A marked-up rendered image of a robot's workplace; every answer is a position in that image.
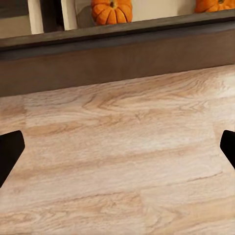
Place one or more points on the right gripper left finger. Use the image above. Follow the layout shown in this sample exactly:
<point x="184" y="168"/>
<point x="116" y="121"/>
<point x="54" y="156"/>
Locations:
<point x="11" y="147"/>

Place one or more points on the cabinet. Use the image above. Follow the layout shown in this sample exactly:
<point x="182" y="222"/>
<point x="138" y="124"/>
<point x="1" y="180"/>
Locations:
<point x="163" y="36"/>

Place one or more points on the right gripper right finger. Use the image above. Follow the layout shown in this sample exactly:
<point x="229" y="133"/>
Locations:
<point x="227" y="145"/>

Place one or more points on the pumpkin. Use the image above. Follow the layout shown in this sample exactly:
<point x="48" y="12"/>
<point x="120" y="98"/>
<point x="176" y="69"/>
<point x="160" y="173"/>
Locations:
<point x="105" y="12"/>
<point x="213" y="5"/>

